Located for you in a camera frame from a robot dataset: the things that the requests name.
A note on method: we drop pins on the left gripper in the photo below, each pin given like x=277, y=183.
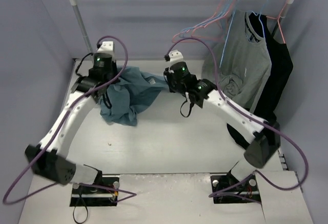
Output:
x=110, y=81

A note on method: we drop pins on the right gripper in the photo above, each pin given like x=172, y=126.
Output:
x=170, y=79

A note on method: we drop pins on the blue t shirt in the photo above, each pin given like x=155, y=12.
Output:
x=133, y=94

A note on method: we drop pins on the pink wire hanger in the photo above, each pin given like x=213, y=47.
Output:
x=215, y=27
x=212, y=29

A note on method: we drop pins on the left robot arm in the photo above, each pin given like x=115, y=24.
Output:
x=49, y=156

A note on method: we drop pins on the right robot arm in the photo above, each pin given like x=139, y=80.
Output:
x=260, y=143

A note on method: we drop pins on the pink hanger at rack end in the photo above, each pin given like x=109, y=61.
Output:
x=279, y=19

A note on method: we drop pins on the grey sweatshirt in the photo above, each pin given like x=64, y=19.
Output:
x=243, y=63

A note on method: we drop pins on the black tank top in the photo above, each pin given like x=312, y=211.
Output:
x=281, y=69

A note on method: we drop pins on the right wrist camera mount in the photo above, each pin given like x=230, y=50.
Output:
x=173, y=57

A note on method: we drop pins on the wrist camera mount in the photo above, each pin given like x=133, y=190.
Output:
x=173, y=57
x=106, y=47

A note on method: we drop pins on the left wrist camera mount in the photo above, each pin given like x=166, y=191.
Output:
x=106, y=47

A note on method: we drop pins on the blue wire hanger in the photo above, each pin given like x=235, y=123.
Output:
x=186, y=32

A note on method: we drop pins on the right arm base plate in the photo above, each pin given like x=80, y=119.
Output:
x=246, y=192

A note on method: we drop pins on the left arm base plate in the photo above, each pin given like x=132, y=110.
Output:
x=93, y=197

